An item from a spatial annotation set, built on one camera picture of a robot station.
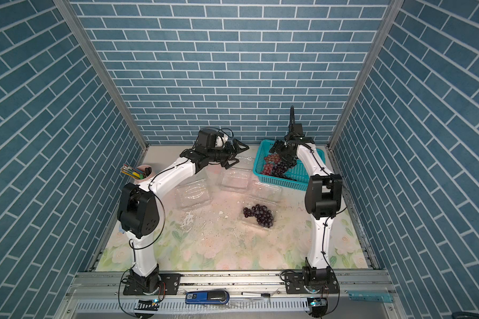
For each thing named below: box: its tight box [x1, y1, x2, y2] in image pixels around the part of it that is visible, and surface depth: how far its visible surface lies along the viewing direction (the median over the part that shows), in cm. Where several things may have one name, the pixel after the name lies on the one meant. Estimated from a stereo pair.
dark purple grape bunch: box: [242, 204, 275, 228], surface depth 90 cm
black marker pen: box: [241, 291, 271, 298], surface depth 73 cm
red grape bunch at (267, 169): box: [260, 162, 275, 176], surface depth 107 cm
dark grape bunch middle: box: [271, 161, 289, 178], surface depth 107 cm
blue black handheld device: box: [184, 290, 230, 305], surface depth 70 cm
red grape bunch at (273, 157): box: [264, 153, 281, 164], surface depth 114 cm
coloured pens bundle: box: [120, 164, 146, 180], surface depth 92 cm
